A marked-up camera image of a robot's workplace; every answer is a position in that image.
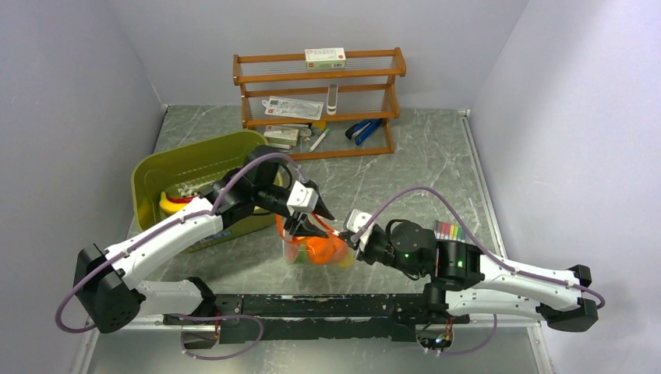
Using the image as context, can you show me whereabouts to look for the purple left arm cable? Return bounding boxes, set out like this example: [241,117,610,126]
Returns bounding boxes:
[55,152,311,334]

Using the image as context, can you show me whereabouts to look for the white flat packet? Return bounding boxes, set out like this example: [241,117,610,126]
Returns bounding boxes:
[261,96,324,121]

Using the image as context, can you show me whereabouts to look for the watermelon slice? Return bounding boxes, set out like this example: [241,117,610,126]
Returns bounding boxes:
[283,242,309,264]

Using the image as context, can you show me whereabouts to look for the white grey small device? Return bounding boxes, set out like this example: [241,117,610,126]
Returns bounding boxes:
[326,83,338,115]

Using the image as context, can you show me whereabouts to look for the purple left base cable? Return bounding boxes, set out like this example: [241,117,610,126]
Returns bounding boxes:
[179,313,265,362]

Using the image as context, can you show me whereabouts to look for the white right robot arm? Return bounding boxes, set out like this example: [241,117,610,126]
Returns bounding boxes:
[355,220,599,333]

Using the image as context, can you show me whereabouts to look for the clear zip top bag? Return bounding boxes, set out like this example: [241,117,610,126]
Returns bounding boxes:
[275,214,354,268]

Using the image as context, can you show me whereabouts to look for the colourful marker set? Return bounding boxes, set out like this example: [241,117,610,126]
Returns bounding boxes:
[433,221,467,242]

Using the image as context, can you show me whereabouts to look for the white green box on shelf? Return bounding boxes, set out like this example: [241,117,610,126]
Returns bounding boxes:
[304,48,346,71]

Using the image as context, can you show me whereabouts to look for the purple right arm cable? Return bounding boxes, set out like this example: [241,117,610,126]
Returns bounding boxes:
[351,186,606,311]

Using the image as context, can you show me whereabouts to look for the green white marker pen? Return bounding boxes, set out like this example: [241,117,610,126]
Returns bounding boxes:
[309,128,330,153]

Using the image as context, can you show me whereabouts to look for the red chili pepper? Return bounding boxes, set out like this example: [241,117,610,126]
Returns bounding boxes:
[165,194,194,204]

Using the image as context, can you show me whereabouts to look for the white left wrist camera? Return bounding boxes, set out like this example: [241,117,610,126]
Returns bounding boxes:
[286,181,319,215]

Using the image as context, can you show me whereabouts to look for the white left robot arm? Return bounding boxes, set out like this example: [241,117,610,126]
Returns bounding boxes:
[55,145,334,333]

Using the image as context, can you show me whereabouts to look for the orange tangerine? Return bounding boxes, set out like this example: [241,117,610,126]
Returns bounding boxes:
[306,237,348,265]

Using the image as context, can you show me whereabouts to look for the orange wooden shelf rack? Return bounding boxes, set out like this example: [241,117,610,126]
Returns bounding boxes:
[232,48,407,160]

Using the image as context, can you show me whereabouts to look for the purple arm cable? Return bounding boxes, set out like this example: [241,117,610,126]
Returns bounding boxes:
[55,152,311,334]
[351,186,606,311]

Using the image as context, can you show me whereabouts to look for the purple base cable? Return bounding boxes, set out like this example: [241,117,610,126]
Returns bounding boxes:
[179,313,265,362]
[420,313,500,358]

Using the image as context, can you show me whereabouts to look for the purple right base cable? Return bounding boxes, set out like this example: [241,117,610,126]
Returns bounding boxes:
[420,313,500,358]

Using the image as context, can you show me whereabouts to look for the blue stapler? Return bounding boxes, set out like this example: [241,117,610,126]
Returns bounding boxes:
[345,118,383,146]

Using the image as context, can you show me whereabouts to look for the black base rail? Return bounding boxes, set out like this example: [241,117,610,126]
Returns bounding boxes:
[164,291,471,344]

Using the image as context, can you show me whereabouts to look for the white green box lower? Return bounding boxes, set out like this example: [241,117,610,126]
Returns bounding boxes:
[263,125,299,146]

